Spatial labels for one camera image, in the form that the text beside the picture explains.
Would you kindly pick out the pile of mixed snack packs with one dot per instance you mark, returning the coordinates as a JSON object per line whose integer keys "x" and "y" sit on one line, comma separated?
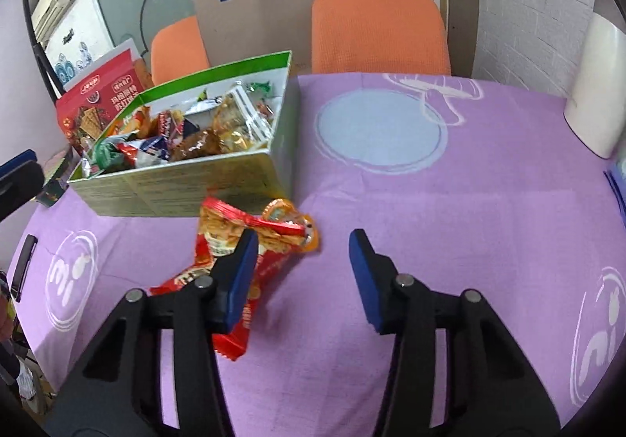
{"x": 195, "y": 143}

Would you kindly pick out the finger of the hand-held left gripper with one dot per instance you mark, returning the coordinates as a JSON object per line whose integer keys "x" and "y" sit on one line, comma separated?
{"x": 19, "y": 160}
{"x": 19, "y": 190}

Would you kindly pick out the dark green small box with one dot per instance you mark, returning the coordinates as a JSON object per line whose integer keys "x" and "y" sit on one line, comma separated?
{"x": 54, "y": 182}

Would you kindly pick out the green cardboard box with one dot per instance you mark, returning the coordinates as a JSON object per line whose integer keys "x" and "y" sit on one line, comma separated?
{"x": 171, "y": 187}

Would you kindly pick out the small orange clear packet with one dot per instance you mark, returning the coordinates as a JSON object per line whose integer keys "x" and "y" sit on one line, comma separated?
{"x": 283, "y": 217}

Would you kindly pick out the air conditioner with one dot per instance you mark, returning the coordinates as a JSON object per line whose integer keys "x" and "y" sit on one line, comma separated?
{"x": 54, "y": 4}

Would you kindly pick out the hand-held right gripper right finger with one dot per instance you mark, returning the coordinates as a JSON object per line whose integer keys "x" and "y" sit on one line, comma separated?
{"x": 369, "y": 280}

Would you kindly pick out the red cracker packet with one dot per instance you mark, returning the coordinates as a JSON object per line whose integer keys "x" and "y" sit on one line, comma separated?
{"x": 220, "y": 231}

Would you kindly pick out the orange chair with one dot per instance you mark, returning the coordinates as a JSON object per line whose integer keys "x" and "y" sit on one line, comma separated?
{"x": 381, "y": 31}
{"x": 176, "y": 50}

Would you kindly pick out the white container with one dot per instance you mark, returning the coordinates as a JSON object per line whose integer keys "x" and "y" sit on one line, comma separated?
{"x": 594, "y": 85}

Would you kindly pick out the black phone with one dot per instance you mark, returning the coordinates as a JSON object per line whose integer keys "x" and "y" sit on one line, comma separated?
{"x": 23, "y": 266}

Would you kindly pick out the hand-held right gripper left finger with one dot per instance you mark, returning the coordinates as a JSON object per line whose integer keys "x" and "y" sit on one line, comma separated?
{"x": 239, "y": 280}

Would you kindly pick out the brown paper bag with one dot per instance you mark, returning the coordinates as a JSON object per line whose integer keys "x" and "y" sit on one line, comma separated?
{"x": 259, "y": 26}

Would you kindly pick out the red cracker carton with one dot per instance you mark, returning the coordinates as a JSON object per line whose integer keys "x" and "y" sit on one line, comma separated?
{"x": 98, "y": 94}

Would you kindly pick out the purple printed tablecloth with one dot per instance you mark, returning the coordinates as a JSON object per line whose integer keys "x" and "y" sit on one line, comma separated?
{"x": 464, "y": 202}

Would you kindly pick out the whiteboard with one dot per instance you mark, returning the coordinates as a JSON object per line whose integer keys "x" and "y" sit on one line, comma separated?
{"x": 14, "y": 65}

